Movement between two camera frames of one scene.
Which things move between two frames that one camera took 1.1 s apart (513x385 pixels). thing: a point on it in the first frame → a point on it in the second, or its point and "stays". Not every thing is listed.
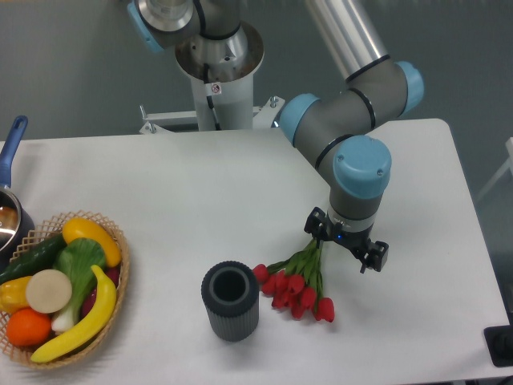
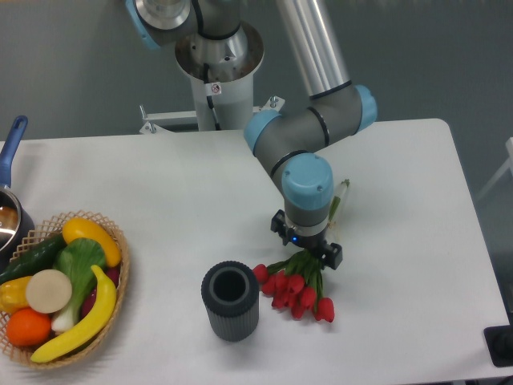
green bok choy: x=79 y=259 stays
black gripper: x=359 y=243 → x=328 y=254
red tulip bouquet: x=296 y=283 stays
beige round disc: x=49 y=291 stays
